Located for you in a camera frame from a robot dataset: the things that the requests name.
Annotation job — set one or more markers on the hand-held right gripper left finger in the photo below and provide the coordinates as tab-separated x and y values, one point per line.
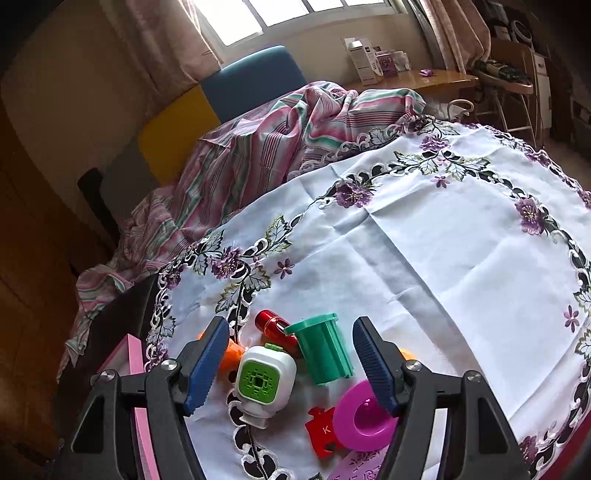
207	364

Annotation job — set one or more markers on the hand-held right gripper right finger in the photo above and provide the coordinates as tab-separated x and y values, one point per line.
374	364

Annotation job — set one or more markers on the orange plastic toy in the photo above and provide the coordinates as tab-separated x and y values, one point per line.
231	357

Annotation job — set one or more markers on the green plastic cup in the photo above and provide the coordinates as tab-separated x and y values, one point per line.
323	355

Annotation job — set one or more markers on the white and green device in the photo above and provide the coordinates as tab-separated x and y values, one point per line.
263	383

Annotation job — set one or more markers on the red metal tube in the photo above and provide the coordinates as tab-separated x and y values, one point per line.
272	325

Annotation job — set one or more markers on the pink box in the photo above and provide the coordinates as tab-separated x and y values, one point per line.
131	355

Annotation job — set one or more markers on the red puzzle piece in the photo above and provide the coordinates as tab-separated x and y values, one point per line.
323	431

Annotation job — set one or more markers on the purple embossed sheet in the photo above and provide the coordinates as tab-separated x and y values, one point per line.
360	466

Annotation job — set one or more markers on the white embroidered tablecloth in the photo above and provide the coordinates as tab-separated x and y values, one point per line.
438	258

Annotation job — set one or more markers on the dark red cloth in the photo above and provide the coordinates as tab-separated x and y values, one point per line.
572	461

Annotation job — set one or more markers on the striped pink blanket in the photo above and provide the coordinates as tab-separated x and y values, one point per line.
258	138

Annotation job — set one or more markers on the yellow cushion panel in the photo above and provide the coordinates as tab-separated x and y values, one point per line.
175	134

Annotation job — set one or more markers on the blue cushion panel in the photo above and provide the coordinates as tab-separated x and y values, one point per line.
254	78

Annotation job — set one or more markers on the wooden desk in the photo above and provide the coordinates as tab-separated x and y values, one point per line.
434	81

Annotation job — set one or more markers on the white folding chair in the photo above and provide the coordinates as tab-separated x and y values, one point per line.
521	106

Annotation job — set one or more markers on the white carton box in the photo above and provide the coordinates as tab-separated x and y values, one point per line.
364	64

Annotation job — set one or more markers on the small purple box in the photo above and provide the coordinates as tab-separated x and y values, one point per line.
385	62

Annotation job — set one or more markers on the dark patterned bag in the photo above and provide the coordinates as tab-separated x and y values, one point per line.
503	74

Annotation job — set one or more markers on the floral curtain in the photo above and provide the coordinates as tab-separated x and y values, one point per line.
457	27
171	37

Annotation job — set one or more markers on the window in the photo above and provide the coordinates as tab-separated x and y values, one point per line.
277	14

